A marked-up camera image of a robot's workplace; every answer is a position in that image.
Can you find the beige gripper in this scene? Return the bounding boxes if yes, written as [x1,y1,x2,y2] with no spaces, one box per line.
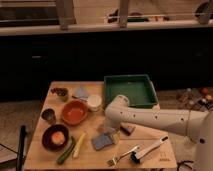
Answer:
[97,123,120,144]

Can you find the blue sponge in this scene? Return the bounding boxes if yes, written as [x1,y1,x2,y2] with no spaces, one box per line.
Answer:
[91,133,113,151]

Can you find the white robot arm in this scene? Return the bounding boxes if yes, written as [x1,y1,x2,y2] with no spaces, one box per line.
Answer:
[105,95,213,171]

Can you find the white cup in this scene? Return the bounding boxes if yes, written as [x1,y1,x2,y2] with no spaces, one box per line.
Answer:
[87,95,102,112]

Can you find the cup with dark berries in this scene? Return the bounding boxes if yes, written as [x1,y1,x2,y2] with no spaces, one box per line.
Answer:
[51,87,68,102]

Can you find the metal cup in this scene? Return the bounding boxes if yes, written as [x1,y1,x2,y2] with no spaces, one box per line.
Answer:
[41,108,56,125]

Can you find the brown wooden block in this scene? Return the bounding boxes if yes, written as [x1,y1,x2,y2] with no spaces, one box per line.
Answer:
[120,123,135,135]

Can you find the silver fork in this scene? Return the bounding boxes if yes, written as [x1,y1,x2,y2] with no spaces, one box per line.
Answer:
[107,145,139,167]

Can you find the orange bowl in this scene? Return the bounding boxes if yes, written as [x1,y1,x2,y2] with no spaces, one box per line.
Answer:
[61,100,88,126]

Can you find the green tray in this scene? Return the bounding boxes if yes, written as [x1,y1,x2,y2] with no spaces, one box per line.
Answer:
[104,74,158,108]

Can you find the yellow vegetable stick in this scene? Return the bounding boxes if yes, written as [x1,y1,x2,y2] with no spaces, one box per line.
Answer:
[73,132,86,159]

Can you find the orange fruit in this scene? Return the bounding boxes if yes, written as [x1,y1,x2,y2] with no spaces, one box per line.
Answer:
[51,131,65,145]

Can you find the dark bowl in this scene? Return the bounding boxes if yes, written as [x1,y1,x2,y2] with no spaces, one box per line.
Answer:
[42,124,69,151]

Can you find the green zucchini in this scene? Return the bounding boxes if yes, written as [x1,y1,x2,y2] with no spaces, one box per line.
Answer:
[57,136,76,165]

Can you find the spice bottles cluster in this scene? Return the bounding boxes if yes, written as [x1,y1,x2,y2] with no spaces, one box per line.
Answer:
[176,87,213,111]

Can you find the black pole stand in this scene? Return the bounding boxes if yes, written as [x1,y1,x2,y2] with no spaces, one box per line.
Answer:
[16,125,27,171]

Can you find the white handled dish brush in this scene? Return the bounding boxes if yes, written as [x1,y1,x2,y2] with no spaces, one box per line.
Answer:
[131,136,168,164]

